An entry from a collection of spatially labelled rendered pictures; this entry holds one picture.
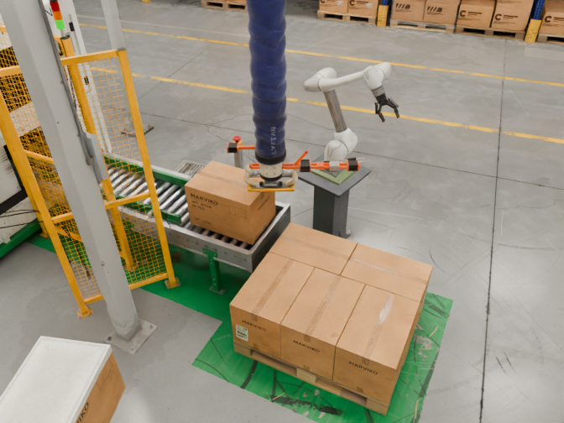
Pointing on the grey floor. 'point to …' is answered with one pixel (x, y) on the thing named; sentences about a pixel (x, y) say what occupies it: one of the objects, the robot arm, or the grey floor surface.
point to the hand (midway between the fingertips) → (390, 117)
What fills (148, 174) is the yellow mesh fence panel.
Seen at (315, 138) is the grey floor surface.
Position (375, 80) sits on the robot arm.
